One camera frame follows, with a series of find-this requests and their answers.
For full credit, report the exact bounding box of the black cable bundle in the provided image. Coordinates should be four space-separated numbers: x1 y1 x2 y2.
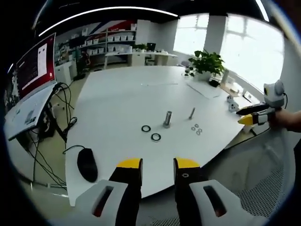
29 82 79 190

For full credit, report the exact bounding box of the black mouse cable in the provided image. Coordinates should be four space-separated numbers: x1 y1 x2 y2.
63 145 87 155

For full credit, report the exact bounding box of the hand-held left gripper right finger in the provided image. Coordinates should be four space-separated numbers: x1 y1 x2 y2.
173 157 242 219

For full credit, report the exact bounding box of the black computer mouse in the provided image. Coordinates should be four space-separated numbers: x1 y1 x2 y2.
77 148 99 183

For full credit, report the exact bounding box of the white cabinet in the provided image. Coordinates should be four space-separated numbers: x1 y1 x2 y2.
55 61 78 83

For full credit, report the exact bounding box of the person's right hand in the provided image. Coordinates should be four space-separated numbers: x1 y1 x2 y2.
269 109 301 133

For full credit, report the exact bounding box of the white background desk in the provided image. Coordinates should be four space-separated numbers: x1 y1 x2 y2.
104 50 179 70

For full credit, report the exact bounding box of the computer monitor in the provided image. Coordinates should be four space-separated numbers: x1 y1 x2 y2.
15 32 58 101

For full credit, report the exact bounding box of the thick threaded stud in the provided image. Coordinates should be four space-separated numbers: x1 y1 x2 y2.
162 110 173 129

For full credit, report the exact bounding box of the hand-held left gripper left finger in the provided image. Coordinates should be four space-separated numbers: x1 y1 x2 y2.
75 158 143 219

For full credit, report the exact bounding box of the potted green plant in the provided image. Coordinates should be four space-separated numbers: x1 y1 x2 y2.
187 49 226 82

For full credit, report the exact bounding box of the mesh office chair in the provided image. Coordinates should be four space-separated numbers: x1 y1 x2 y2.
150 128 298 226

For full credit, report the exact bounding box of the ceiling light strip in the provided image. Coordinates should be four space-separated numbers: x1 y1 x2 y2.
38 6 179 37

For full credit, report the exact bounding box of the storage shelf with white bins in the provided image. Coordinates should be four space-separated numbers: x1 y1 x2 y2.
55 23 137 70

